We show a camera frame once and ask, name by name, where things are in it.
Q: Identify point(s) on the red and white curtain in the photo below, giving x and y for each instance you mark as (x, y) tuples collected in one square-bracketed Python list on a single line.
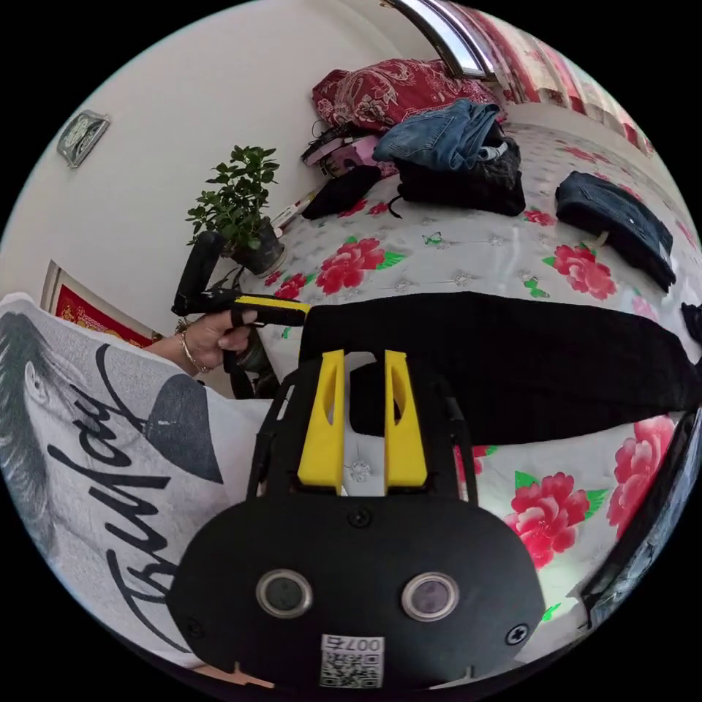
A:
[(548, 66)]

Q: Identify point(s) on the black folded garment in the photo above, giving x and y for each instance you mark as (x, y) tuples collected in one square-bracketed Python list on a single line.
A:
[(343, 192)]

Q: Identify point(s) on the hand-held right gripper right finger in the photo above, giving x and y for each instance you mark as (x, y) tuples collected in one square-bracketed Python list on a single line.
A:
[(405, 444)]

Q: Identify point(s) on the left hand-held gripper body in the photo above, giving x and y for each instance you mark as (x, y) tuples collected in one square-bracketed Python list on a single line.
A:
[(218, 301)]

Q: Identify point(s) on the wall clock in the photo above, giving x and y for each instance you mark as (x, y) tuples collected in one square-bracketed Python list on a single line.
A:
[(82, 137)]

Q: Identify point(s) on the person's left forearm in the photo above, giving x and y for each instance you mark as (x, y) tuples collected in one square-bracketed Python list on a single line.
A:
[(169, 352)]

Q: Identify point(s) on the potted green plant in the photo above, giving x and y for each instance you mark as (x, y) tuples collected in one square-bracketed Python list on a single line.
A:
[(236, 203)]

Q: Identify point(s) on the pile of clothes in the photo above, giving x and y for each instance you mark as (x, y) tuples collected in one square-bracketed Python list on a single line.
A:
[(455, 159)]

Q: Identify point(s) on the person's body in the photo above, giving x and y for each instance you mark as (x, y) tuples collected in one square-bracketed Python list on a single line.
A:
[(109, 450)]

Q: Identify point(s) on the bed with floral sheet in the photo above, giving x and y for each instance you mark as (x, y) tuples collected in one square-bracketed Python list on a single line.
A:
[(466, 258)]

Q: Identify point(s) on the black long pants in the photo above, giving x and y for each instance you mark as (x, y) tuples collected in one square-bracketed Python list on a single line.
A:
[(521, 362)]

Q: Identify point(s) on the folded dark jeans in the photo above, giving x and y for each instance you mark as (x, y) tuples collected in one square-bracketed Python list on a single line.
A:
[(614, 219)]

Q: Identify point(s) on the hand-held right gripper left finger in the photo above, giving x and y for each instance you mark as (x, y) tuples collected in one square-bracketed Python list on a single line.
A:
[(323, 439)]

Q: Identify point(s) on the red floral pillow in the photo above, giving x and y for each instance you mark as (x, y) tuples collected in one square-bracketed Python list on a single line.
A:
[(384, 90)]

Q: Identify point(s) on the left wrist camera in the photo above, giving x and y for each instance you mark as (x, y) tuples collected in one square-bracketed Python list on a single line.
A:
[(198, 263)]

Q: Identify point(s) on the window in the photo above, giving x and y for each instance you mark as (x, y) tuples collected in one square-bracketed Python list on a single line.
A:
[(455, 38)]

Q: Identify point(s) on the red framed picture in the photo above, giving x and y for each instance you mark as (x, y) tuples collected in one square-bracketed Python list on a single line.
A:
[(88, 312)]

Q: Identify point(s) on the person's left hand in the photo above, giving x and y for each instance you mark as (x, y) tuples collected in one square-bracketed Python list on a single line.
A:
[(216, 334)]

